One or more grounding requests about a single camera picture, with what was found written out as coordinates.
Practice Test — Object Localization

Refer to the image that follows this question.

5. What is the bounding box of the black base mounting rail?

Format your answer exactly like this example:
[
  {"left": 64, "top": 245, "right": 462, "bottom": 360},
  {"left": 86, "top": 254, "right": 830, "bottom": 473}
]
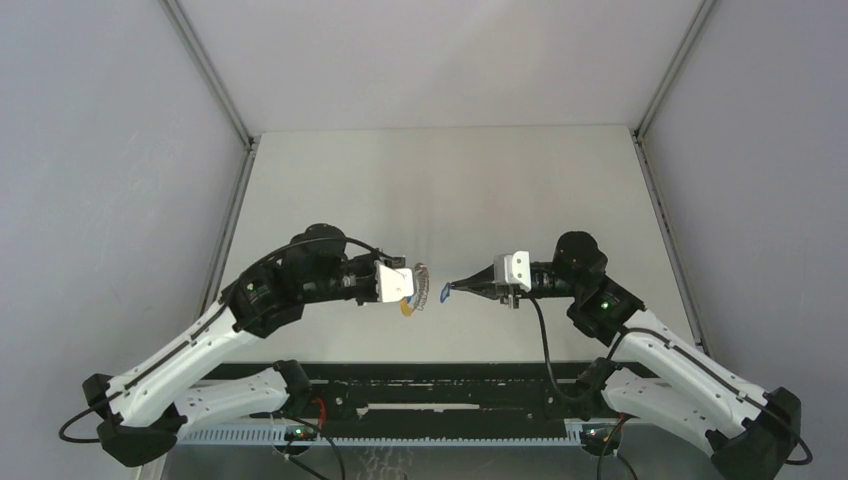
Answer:
[{"left": 298, "top": 361, "right": 618, "bottom": 437}]

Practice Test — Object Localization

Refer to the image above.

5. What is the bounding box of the metal keyring with yellow tag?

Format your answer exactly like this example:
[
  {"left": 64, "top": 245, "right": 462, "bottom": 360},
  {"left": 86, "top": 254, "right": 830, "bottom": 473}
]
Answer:
[{"left": 400, "top": 263, "right": 430, "bottom": 317}]

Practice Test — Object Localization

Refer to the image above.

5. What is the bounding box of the right aluminium frame post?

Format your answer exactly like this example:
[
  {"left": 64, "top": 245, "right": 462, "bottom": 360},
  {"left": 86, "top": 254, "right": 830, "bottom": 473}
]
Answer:
[{"left": 632, "top": 0, "right": 720, "bottom": 144}]

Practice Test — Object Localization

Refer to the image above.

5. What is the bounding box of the blue tagged key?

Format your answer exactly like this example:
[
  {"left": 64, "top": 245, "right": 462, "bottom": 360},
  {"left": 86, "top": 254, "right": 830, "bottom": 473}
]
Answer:
[{"left": 439, "top": 283, "right": 452, "bottom": 304}]

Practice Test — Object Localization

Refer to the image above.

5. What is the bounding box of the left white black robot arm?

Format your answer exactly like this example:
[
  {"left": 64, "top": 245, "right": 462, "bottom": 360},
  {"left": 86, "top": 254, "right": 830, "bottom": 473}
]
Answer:
[{"left": 82, "top": 223, "right": 416, "bottom": 468}]

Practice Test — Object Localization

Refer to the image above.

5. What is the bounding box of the aluminium frame post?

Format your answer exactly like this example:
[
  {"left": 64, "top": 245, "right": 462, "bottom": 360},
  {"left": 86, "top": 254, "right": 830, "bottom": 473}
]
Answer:
[
  {"left": 160, "top": 0, "right": 258, "bottom": 150},
  {"left": 632, "top": 0, "right": 720, "bottom": 144}
]

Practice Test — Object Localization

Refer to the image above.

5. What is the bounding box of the left black camera cable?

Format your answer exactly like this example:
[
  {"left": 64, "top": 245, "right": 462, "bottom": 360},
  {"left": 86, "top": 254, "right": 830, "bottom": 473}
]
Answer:
[{"left": 58, "top": 237, "right": 407, "bottom": 444}]

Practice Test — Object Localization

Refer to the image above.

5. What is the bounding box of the white slotted cable duct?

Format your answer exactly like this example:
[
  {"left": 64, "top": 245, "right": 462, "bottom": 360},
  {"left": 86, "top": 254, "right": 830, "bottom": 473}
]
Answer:
[{"left": 178, "top": 420, "right": 586, "bottom": 447}]

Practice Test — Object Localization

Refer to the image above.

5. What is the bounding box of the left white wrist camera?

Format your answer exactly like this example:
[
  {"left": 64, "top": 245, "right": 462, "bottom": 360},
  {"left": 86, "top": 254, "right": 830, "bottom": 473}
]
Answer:
[{"left": 375, "top": 262, "right": 416, "bottom": 303}]

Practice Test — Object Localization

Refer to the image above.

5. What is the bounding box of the left aluminium frame post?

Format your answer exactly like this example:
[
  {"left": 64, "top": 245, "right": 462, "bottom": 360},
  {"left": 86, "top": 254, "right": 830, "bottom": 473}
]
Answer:
[{"left": 160, "top": 0, "right": 258, "bottom": 150}]

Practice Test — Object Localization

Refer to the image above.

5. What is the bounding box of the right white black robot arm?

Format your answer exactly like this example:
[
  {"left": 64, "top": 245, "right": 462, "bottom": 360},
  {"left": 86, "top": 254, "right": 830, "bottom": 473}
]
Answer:
[{"left": 440, "top": 231, "right": 814, "bottom": 479}]

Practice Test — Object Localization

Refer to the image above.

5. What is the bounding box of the electronics board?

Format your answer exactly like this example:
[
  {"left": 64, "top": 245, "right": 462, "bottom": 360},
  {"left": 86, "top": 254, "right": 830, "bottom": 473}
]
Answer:
[
  {"left": 579, "top": 425, "right": 621, "bottom": 457},
  {"left": 283, "top": 426, "right": 320, "bottom": 443}
]

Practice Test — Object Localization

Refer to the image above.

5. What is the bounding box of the left electronics board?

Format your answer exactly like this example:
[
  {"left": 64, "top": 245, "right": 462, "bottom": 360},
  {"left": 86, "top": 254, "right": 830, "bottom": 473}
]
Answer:
[{"left": 283, "top": 426, "right": 320, "bottom": 443}]

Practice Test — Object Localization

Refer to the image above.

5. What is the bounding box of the right electronics board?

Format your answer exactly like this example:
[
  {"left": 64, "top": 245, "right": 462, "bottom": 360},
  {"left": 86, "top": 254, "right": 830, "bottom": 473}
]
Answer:
[{"left": 579, "top": 425, "right": 621, "bottom": 457}]

